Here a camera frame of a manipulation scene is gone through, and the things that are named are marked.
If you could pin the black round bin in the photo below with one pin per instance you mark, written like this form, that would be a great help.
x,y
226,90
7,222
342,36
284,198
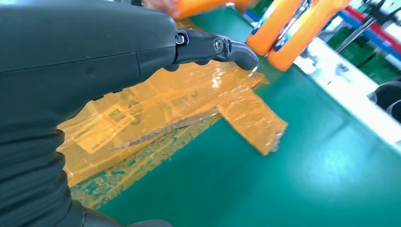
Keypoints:
x,y
388,97

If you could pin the yellow taped cardboard sheet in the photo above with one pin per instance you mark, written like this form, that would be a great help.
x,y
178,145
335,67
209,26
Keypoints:
x,y
172,103

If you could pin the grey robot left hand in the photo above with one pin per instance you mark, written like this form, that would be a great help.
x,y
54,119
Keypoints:
x,y
78,47

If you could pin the white desk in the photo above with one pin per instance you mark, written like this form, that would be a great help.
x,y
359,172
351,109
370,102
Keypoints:
x,y
351,94

